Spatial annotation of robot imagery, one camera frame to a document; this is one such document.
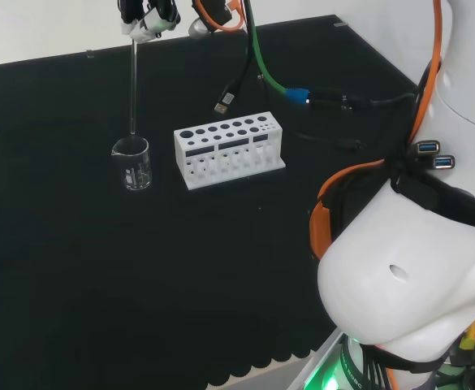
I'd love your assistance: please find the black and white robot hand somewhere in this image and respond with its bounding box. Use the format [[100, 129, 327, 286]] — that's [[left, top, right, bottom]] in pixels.
[[117, 0, 181, 44]]

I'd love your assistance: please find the clear glass rod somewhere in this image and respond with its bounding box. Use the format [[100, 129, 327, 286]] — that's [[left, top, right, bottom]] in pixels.
[[129, 38, 138, 137]]

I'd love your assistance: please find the white test tube rack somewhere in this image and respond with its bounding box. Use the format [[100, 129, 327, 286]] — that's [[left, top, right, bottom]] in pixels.
[[173, 110, 287, 191]]

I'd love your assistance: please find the clear glass beaker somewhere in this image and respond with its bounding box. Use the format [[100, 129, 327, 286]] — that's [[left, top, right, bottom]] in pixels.
[[110, 136, 153, 192]]

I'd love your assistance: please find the black scalloped bench cloth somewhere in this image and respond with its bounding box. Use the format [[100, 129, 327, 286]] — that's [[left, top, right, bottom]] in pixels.
[[0, 15, 421, 390]]

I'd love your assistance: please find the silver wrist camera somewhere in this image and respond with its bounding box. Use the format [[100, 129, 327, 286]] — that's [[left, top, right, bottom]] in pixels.
[[187, 0, 235, 40]]

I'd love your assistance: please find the black usb plug cable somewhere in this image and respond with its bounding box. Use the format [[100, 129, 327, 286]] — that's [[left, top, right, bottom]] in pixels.
[[214, 24, 255, 115]]

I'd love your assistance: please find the green cable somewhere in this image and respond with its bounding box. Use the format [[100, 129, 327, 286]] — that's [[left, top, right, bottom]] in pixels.
[[243, 0, 290, 98]]

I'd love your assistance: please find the black cable with blue connector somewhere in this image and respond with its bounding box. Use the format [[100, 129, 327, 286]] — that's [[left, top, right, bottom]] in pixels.
[[284, 86, 420, 111]]

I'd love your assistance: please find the thin black cable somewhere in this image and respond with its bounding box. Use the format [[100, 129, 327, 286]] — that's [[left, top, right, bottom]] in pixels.
[[291, 128, 365, 153]]

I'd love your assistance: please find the orange cable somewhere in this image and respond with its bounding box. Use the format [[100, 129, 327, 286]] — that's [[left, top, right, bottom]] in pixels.
[[192, 0, 443, 261]]

